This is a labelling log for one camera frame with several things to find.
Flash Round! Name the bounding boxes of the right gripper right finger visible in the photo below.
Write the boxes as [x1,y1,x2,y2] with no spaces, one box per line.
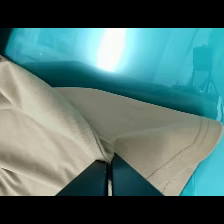
[111,153,164,197]

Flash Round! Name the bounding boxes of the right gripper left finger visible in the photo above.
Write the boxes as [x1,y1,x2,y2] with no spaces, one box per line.
[55,159,110,197]

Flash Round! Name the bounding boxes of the beige T-shirt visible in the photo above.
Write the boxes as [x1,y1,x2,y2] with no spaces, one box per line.
[0,55,224,197]

